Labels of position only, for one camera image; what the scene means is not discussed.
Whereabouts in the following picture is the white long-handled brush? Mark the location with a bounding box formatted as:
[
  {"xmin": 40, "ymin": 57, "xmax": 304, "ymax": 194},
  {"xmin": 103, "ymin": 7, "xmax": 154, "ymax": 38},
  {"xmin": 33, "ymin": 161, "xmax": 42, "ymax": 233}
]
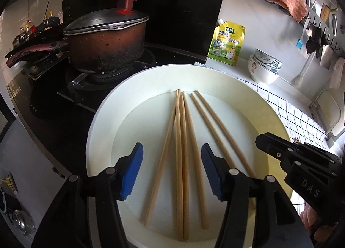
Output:
[{"xmin": 294, "ymin": 53, "xmax": 314, "ymax": 86}]

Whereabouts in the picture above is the blue silicone brush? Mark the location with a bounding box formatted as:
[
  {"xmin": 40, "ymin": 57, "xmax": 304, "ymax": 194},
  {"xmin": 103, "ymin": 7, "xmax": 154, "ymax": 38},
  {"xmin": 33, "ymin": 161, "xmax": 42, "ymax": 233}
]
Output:
[{"xmin": 296, "ymin": 20, "xmax": 309, "ymax": 50}]

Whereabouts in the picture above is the large cream round basin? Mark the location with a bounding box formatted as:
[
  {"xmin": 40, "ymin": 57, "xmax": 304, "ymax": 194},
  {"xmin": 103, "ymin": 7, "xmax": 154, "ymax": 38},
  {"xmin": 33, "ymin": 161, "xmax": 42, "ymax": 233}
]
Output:
[{"xmin": 86, "ymin": 63, "xmax": 292, "ymax": 248}]

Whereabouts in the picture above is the metal lid with red handle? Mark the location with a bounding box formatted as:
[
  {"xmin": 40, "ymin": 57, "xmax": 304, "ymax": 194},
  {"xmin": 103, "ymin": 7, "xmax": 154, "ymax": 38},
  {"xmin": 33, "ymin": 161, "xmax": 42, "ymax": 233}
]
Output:
[{"xmin": 63, "ymin": 0, "xmax": 149, "ymax": 36}]

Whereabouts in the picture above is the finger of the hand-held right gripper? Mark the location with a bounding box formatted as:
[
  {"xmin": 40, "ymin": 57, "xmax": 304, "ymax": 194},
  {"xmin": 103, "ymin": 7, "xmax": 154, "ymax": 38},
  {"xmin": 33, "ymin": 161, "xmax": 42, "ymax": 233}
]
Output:
[{"xmin": 255, "ymin": 132, "xmax": 297, "ymax": 163}]

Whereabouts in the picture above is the row of condiment bottles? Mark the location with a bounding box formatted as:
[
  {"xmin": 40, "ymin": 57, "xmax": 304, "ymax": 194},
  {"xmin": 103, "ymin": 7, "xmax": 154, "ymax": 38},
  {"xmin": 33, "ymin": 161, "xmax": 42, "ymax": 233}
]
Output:
[{"xmin": 15, "ymin": 8, "xmax": 64, "ymax": 46}]

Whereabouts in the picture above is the blue patterned bowl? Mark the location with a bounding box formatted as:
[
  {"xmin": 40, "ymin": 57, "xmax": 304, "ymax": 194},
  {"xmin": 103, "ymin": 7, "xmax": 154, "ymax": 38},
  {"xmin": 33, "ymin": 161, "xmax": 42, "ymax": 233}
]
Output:
[
  {"xmin": 253, "ymin": 61, "xmax": 281, "ymax": 75},
  {"xmin": 255, "ymin": 48, "xmax": 283, "ymax": 69}
]

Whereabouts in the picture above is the metal cleaver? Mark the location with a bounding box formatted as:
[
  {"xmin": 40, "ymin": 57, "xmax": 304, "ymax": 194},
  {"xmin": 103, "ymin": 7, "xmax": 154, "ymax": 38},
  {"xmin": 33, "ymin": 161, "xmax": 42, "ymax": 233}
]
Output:
[{"xmin": 319, "ymin": 45, "xmax": 335, "ymax": 70}]

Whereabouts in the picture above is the shiny metal object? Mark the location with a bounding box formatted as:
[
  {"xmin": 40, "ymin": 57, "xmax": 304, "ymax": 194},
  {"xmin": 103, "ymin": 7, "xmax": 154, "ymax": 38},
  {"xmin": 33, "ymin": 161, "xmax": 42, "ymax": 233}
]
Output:
[{"xmin": 11, "ymin": 209, "xmax": 36, "ymax": 238}]

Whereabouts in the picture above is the yellow seasoning pouch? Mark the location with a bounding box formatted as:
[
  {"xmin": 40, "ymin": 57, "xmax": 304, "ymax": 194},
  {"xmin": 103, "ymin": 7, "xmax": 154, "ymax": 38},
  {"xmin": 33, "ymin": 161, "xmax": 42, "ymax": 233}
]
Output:
[{"xmin": 208, "ymin": 19, "xmax": 246, "ymax": 67}]

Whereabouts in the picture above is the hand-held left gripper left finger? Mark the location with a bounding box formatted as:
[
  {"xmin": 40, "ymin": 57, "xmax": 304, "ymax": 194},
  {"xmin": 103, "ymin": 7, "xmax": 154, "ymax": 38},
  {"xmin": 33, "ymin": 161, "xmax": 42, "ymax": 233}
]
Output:
[{"xmin": 31, "ymin": 142, "xmax": 144, "ymax": 248}]

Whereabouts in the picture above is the dark red saucepan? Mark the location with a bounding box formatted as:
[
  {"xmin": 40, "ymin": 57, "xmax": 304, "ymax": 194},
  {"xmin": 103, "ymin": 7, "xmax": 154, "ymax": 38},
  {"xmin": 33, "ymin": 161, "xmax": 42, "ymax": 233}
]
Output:
[{"xmin": 6, "ymin": 20, "xmax": 147, "ymax": 74}]

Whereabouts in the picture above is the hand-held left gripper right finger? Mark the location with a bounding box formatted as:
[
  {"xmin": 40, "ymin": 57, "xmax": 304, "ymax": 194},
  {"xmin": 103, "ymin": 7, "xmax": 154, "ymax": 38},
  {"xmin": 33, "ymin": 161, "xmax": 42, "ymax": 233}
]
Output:
[{"xmin": 201, "ymin": 143, "xmax": 314, "ymax": 248}]

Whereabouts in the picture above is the pink dishcloth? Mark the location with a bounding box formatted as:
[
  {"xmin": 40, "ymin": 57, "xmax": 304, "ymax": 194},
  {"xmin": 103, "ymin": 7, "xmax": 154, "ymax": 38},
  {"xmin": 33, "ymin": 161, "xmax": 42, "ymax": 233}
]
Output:
[{"xmin": 265, "ymin": 0, "xmax": 308, "ymax": 22}]

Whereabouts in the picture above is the person's right hand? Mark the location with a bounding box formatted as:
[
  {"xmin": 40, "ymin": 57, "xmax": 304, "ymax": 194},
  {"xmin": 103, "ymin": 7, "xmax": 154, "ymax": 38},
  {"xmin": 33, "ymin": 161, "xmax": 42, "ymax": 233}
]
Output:
[{"xmin": 300, "ymin": 202, "xmax": 339, "ymax": 243}]

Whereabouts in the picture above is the white hanging towel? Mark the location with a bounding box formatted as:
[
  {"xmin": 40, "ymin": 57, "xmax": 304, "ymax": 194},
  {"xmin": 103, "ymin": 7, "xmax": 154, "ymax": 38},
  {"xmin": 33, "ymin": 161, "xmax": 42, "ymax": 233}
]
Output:
[{"xmin": 329, "ymin": 57, "xmax": 345, "ymax": 89}]

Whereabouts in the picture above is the black gas cooktop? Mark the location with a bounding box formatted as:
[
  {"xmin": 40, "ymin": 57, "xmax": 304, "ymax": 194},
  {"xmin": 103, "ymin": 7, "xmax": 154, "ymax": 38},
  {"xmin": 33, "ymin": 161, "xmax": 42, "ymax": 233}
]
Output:
[{"xmin": 7, "ymin": 43, "xmax": 208, "ymax": 173}]

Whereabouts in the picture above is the black hanging cloth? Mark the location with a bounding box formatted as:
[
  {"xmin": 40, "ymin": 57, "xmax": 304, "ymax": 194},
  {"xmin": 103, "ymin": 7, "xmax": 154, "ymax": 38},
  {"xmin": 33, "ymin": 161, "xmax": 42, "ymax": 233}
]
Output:
[{"xmin": 306, "ymin": 27, "xmax": 329, "ymax": 58}]

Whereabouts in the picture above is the wooden spatula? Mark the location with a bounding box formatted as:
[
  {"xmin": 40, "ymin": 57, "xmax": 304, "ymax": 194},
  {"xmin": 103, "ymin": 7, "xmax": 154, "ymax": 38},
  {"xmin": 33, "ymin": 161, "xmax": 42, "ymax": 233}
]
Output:
[{"xmin": 320, "ymin": 3, "xmax": 338, "ymax": 21}]

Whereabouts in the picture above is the white black checked cloth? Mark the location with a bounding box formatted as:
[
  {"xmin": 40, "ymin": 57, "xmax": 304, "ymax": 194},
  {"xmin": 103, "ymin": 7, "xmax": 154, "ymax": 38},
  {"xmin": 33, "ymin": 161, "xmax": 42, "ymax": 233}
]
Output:
[{"xmin": 243, "ymin": 80, "xmax": 328, "ymax": 212}]

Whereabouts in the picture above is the bundle of wooden chopsticks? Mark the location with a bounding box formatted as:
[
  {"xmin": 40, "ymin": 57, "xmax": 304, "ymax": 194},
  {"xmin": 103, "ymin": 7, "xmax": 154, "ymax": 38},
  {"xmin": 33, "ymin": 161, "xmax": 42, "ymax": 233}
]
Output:
[{"xmin": 144, "ymin": 89, "xmax": 256, "ymax": 240}]

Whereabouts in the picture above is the metal wire stand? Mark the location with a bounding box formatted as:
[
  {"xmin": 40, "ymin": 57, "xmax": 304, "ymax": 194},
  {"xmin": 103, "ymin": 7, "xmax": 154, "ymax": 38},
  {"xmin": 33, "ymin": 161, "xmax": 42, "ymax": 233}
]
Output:
[{"xmin": 310, "ymin": 89, "xmax": 343, "ymax": 147}]

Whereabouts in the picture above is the metal wall rail with hooks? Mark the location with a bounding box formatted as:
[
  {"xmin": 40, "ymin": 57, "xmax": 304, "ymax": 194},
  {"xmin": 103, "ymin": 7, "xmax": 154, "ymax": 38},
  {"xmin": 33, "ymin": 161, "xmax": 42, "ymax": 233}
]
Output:
[{"xmin": 255, "ymin": 0, "xmax": 345, "ymax": 57}]

